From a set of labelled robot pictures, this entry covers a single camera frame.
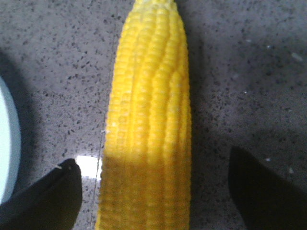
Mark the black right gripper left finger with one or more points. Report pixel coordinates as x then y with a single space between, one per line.
51 203

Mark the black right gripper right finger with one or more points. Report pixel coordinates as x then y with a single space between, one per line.
264 200

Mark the yellow corn cob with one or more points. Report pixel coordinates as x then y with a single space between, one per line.
146 174

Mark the light blue round plate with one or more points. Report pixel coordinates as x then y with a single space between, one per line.
10 143

